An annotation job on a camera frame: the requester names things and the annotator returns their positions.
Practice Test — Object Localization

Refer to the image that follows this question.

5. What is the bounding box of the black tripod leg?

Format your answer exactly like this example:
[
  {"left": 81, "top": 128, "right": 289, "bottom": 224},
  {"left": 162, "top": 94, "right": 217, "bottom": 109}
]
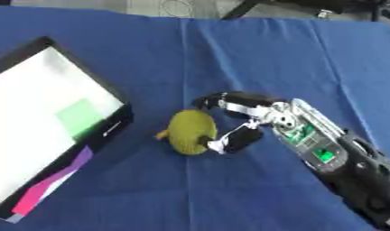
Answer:
[{"left": 220, "top": 0, "right": 274, "bottom": 21}]

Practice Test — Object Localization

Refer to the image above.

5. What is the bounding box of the thin looped cable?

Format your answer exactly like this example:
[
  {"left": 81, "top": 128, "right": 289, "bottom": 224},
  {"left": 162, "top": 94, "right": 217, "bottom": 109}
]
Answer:
[{"left": 158, "top": 0, "right": 195, "bottom": 18}]

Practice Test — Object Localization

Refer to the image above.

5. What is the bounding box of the green square block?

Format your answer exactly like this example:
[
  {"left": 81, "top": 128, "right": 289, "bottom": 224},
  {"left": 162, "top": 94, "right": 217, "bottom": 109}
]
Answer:
[{"left": 54, "top": 97, "right": 107, "bottom": 139}]

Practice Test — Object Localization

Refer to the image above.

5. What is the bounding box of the olive green round toy fruit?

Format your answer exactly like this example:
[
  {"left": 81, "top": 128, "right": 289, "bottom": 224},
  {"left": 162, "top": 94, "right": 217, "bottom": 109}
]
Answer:
[{"left": 153, "top": 109, "right": 220, "bottom": 156}]

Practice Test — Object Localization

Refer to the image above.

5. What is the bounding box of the black box with white inside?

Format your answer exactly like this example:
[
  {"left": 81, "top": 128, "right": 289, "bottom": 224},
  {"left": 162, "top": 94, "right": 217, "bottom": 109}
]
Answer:
[{"left": 0, "top": 35, "right": 135, "bottom": 224}]

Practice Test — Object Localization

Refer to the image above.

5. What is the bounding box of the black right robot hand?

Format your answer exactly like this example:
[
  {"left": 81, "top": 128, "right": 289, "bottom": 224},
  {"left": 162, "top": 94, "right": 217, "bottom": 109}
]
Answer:
[{"left": 190, "top": 91, "right": 287, "bottom": 155}]

